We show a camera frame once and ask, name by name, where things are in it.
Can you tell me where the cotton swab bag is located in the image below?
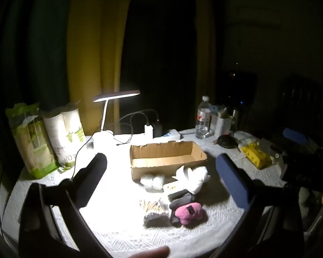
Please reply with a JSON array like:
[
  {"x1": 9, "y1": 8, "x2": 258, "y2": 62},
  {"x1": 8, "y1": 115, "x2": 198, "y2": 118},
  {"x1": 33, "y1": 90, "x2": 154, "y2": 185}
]
[{"x1": 140, "y1": 197, "x2": 170, "y2": 225}]

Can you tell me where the white desk lamp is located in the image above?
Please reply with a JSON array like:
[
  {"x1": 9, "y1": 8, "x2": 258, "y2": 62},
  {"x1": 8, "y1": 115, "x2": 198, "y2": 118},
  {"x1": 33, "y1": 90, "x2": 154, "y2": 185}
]
[{"x1": 93, "y1": 89, "x2": 140, "y2": 157}]

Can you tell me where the yellow curtain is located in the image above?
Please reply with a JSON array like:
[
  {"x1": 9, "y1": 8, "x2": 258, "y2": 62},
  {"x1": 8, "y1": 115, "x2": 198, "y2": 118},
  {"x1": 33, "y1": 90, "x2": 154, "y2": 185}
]
[{"x1": 67, "y1": 0, "x2": 136, "y2": 137}]

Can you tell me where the metal container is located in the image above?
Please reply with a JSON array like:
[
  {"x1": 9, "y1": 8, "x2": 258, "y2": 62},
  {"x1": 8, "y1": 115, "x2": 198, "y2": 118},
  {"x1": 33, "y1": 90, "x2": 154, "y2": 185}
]
[{"x1": 230, "y1": 107, "x2": 243, "y2": 132}]

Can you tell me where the white woven basket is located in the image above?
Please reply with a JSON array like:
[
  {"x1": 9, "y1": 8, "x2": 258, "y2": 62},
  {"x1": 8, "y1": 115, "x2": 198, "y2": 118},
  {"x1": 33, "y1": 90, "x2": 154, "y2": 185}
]
[{"x1": 211, "y1": 110, "x2": 233, "y2": 137}]

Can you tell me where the white textured tablecloth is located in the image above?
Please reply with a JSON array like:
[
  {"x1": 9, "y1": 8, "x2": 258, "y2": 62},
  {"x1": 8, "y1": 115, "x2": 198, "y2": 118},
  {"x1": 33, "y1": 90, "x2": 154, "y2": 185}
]
[{"x1": 1, "y1": 129, "x2": 288, "y2": 258}]

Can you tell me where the small tissue packet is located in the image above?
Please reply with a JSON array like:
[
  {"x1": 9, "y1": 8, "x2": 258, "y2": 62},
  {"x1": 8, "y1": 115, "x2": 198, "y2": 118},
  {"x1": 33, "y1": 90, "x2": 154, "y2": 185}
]
[{"x1": 163, "y1": 181, "x2": 189, "y2": 198}]

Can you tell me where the black round pouch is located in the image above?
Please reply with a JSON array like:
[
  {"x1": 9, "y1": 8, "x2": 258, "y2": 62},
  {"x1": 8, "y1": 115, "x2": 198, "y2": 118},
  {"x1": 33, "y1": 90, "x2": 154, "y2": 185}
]
[{"x1": 217, "y1": 134, "x2": 239, "y2": 149}]

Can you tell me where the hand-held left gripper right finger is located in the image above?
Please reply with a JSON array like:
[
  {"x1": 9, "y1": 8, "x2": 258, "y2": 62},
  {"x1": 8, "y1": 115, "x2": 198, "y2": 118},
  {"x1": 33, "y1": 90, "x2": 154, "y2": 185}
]
[{"x1": 205, "y1": 153, "x2": 306, "y2": 258}]

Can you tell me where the small blue white box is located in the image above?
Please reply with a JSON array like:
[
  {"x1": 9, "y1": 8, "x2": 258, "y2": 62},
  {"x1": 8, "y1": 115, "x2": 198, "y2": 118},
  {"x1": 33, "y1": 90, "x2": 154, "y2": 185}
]
[{"x1": 161, "y1": 129, "x2": 183, "y2": 141}]

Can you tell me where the clear water bottle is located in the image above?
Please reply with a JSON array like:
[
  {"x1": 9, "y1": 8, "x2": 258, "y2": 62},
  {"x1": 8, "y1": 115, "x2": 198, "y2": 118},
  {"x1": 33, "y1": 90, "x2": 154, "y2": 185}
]
[{"x1": 196, "y1": 96, "x2": 215, "y2": 139}]

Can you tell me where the green plastic packet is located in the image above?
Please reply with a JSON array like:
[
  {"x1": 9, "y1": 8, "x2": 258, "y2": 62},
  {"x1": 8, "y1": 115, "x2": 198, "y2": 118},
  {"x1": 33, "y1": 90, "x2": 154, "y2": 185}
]
[{"x1": 5, "y1": 103, "x2": 59, "y2": 179}]

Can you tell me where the paper cup sleeve pack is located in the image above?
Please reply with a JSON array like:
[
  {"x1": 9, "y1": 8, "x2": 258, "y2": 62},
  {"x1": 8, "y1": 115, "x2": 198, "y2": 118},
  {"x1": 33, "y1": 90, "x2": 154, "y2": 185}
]
[{"x1": 42, "y1": 101, "x2": 87, "y2": 167}]

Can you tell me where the thin lamp cable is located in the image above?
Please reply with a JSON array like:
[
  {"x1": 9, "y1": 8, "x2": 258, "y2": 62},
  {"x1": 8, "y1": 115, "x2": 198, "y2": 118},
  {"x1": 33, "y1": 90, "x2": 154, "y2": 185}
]
[{"x1": 58, "y1": 137, "x2": 95, "y2": 172}]

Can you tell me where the looped black cable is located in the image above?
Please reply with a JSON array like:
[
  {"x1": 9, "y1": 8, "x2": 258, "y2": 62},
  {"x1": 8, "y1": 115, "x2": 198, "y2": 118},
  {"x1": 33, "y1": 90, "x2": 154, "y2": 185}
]
[{"x1": 114, "y1": 109, "x2": 162, "y2": 147}]

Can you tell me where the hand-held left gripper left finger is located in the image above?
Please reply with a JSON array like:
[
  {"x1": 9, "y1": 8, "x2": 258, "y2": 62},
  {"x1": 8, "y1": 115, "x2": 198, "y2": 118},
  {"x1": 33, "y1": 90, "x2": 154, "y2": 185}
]
[{"x1": 18, "y1": 153, "x2": 116, "y2": 258}]

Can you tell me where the white cloth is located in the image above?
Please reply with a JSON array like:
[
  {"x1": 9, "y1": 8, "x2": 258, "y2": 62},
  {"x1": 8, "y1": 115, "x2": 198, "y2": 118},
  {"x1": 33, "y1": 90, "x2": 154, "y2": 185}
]
[{"x1": 172, "y1": 166, "x2": 211, "y2": 195}]

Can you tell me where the grey sock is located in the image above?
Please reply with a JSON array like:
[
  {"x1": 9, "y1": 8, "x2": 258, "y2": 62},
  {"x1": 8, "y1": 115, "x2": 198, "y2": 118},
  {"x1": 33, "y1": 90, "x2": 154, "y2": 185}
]
[{"x1": 169, "y1": 192, "x2": 196, "y2": 226}]

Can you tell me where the yellow wipes packet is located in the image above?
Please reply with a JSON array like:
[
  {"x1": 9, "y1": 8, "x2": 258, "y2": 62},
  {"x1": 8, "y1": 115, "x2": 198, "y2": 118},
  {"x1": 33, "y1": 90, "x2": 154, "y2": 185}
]
[{"x1": 241, "y1": 143, "x2": 268, "y2": 170}]

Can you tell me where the black power adapter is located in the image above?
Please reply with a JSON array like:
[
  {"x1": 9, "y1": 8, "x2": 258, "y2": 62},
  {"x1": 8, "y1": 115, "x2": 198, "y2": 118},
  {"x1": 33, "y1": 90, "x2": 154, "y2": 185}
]
[{"x1": 152, "y1": 121, "x2": 163, "y2": 137}]

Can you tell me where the dark green curtain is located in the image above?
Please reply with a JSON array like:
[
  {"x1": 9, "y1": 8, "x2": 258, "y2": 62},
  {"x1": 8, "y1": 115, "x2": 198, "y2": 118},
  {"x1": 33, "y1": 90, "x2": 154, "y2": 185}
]
[{"x1": 0, "y1": 0, "x2": 78, "y2": 129}]

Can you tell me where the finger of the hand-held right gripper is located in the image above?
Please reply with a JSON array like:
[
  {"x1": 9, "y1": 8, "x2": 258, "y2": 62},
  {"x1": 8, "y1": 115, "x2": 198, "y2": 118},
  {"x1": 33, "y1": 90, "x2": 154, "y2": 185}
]
[{"x1": 283, "y1": 127, "x2": 321, "y2": 151}]

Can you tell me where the cardboard box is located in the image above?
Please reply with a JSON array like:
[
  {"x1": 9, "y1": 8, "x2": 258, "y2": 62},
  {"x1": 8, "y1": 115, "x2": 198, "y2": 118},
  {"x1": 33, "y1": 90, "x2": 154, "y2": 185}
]
[{"x1": 130, "y1": 140, "x2": 208, "y2": 181}]

